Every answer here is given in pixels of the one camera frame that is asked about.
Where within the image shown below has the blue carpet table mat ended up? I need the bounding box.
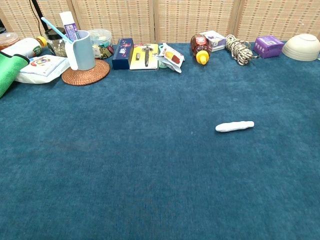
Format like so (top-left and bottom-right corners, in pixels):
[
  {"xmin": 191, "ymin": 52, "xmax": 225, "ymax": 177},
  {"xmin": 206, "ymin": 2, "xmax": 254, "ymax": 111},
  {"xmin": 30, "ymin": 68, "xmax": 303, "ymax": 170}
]
[{"xmin": 0, "ymin": 41, "xmax": 320, "ymax": 240}]

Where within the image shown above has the white snack packet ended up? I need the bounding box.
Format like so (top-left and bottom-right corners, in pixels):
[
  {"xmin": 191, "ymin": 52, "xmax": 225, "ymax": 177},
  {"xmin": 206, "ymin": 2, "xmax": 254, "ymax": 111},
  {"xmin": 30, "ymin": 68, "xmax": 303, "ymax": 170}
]
[{"xmin": 155, "ymin": 42, "xmax": 185, "ymax": 74}]

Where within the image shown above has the clear tub of clips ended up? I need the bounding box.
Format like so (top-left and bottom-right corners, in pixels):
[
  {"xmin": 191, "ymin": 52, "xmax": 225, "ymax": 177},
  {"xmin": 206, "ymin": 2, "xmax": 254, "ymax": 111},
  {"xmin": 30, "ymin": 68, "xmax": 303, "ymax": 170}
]
[{"xmin": 87, "ymin": 29, "xmax": 115, "ymax": 60}]

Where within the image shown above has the green microfiber cloth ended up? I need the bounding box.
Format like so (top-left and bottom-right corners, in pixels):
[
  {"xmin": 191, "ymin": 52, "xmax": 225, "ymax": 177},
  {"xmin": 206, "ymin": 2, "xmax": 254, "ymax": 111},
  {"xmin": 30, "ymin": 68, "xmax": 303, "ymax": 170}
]
[{"xmin": 0, "ymin": 51, "xmax": 31, "ymax": 99}]

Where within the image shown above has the grey mug with white handle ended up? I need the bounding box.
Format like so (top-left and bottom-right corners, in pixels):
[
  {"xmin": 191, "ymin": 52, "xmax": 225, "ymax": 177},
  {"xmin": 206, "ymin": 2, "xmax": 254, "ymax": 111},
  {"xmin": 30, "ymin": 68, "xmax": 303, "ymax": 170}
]
[{"xmin": 64, "ymin": 30, "xmax": 97, "ymax": 71}]

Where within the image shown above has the yellow razor blister pack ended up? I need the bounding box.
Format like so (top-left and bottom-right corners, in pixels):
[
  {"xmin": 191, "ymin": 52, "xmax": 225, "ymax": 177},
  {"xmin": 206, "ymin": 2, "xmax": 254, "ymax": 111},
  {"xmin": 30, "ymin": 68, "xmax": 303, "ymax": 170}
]
[{"xmin": 129, "ymin": 43, "xmax": 160, "ymax": 71}]

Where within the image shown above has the white plastic handle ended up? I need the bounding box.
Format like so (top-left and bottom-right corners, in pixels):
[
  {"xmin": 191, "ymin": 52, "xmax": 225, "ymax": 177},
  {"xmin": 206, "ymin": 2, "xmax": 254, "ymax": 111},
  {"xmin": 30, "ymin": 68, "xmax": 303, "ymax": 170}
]
[{"xmin": 215, "ymin": 120, "xmax": 255, "ymax": 133}]

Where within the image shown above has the white bottle with yellow cap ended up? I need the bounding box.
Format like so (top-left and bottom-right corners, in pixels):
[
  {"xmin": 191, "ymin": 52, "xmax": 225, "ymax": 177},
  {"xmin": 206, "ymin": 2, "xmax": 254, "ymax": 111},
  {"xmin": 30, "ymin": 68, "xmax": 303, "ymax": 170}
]
[{"xmin": 1, "ymin": 36, "xmax": 48, "ymax": 59}]

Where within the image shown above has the small white purple box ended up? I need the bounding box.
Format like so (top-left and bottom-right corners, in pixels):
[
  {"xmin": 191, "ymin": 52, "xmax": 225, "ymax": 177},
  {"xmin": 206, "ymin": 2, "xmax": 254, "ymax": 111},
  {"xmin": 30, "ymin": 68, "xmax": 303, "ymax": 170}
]
[{"xmin": 199, "ymin": 30, "xmax": 227, "ymax": 53}]

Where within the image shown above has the orange-lid plastic container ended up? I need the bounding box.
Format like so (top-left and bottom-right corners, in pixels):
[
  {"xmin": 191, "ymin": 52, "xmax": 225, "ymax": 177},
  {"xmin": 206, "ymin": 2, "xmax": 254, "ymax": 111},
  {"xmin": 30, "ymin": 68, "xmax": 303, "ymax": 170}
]
[{"xmin": 0, "ymin": 31, "xmax": 20, "ymax": 52}]

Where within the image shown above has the light blue toothbrush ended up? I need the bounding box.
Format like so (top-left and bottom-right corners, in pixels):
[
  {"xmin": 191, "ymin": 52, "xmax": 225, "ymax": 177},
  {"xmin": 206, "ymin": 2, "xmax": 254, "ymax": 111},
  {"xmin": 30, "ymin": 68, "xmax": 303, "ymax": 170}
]
[{"xmin": 40, "ymin": 16, "xmax": 73, "ymax": 45}]

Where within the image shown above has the black tripod stand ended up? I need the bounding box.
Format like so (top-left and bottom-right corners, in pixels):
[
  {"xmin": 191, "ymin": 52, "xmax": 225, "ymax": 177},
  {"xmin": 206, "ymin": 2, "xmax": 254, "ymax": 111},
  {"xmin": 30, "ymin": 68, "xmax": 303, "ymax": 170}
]
[{"xmin": 31, "ymin": 0, "xmax": 50, "ymax": 33}]

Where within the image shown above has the white purple tube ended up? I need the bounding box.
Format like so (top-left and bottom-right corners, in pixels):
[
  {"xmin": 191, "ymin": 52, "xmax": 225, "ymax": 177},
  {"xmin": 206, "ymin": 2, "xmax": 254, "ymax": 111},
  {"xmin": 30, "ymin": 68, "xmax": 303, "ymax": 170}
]
[{"xmin": 59, "ymin": 11, "xmax": 81, "ymax": 42}]

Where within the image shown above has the coiled patterned rope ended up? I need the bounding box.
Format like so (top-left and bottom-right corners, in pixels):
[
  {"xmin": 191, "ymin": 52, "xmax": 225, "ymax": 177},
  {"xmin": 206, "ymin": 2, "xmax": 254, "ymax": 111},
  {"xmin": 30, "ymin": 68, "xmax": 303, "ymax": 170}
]
[{"xmin": 225, "ymin": 34, "xmax": 261, "ymax": 67}]

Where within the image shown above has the dark blue long box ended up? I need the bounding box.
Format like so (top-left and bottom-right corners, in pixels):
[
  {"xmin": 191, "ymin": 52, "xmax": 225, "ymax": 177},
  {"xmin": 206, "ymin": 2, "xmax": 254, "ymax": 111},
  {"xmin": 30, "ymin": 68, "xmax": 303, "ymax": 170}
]
[{"xmin": 111, "ymin": 37, "xmax": 135, "ymax": 71}]

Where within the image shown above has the honey bottle with yellow cap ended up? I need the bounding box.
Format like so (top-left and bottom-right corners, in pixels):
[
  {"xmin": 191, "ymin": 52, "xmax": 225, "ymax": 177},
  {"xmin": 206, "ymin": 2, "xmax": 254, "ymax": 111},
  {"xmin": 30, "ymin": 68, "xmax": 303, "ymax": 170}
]
[{"xmin": 190, "ymin": 33, "xmax": 212, "ymax": 66}]

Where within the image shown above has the black-lid glass jar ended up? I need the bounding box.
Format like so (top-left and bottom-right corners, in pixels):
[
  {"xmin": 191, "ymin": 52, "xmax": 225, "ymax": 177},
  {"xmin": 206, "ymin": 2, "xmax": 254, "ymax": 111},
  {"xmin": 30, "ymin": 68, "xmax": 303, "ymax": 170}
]
[{"xmin": 44, "ymin": 27, "xmax": 68, "ymax": 58}]

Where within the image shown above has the thin black hanging cable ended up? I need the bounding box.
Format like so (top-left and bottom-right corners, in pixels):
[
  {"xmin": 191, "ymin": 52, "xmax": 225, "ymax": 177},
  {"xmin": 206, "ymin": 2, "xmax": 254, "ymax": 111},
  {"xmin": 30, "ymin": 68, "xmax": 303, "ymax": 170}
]
[{"xmin": 28, "ymin": 0, "xmax": 43, "ymax": 36}]

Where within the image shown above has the woven rattan coaster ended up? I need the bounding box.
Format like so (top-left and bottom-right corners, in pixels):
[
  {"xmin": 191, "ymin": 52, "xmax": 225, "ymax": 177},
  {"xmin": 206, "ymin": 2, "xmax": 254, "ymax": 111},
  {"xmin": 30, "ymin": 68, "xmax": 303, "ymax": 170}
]
[{"xmin": 61, "ymin": 58, "xmax": 111, "ymax": 87}]

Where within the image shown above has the bamboo folding screen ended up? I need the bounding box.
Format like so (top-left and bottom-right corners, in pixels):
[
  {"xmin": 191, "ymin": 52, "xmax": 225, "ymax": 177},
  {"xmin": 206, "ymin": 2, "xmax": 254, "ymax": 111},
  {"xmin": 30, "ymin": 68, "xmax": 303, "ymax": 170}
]
[{"xmin": 0, "ymin": 0, "xmax": 320, "ymax": 45}]

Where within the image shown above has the white printed snack bag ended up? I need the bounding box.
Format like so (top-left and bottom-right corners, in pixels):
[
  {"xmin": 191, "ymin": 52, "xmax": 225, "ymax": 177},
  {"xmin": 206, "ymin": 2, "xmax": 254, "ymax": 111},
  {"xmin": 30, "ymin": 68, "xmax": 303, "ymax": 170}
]
[{"xmin": 14, "ymin": 54, "xmax": 71, "ymax": 85}]

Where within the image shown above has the beige upturned bowl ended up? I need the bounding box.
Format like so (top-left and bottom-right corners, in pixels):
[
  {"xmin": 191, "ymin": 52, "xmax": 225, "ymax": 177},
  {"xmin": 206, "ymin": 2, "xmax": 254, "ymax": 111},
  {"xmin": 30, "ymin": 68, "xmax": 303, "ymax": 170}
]
[{"xmin": 281, "ymin": 33, "xmax": 320, "ymax": 62}]

